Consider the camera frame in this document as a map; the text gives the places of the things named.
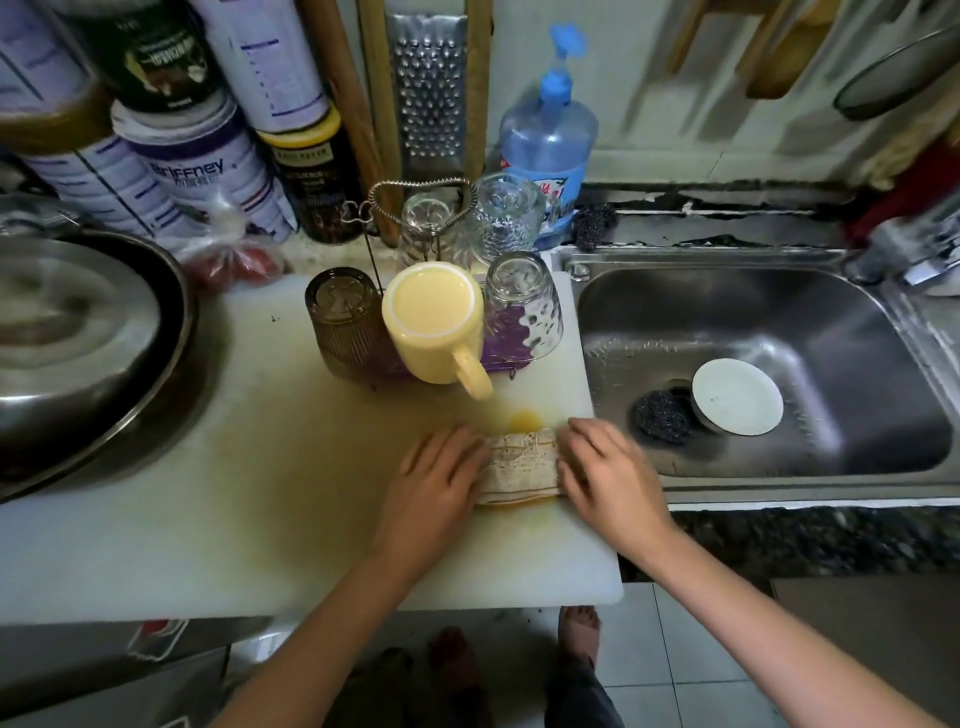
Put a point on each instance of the person's right hand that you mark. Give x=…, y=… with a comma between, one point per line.
x=615, y=488

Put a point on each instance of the person's left hand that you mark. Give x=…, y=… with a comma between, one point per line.
x=428, y=503

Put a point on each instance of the beige dish cloth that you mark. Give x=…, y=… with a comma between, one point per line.
x=518, y=468

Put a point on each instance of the yellow mug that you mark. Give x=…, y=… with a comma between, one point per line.
x=435, y=318

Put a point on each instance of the brown amber glass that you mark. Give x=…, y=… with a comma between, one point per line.
x=345, y=323

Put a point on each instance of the small clear glass cup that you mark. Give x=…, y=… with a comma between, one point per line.
x=507, y=215

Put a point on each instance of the person's right forearm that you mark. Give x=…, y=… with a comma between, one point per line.
x=765, y=645

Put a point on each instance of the person's left forearm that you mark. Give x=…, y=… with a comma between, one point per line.
x=315, y=653

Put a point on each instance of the person's right foot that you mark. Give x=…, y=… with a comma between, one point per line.
x=579, y=638

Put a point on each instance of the person's foot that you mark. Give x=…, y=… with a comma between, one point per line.
x=455, y=675
x=579, y=638

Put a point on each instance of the person's left foot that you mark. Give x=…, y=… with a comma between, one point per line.
x=455, y=675

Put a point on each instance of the white plate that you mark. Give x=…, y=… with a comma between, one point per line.
x=738, y=398

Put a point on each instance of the purple plastic tray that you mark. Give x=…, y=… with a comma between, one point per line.
x=503, y=353

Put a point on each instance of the dark scouring pad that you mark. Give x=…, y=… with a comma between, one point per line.
x=594, y=225

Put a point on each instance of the stainless steel sink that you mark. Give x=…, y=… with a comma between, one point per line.
x=870, y=375

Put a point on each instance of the black wok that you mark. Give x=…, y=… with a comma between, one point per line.
x=177, y=360

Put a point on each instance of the plastic bag with red contents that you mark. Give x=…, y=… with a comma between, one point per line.
x=233, y=263

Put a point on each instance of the small blue water bottle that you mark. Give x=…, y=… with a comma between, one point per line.
x=548, y=143

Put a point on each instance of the metal faucet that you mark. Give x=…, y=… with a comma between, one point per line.
x=915, y=248

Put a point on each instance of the steel pot lid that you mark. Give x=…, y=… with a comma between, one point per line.
x=68, y=338

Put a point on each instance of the wooden rolling pin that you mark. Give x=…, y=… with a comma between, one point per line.
x=342, y=105

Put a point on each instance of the red container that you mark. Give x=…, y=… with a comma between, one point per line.
x=900, y=192

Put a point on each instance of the wooden framed metal grater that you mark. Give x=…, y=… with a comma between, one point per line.
x=428, y=90

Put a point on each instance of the stack of labelled tin cans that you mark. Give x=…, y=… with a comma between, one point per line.
x=165, y=128

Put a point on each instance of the wooden spatula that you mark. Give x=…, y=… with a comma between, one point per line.
x=792, y=53

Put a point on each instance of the wooden slicer with blue blade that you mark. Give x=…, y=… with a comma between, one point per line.
x=720, y=23

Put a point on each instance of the mesh strainer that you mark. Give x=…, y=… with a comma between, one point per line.
x=897, y=75

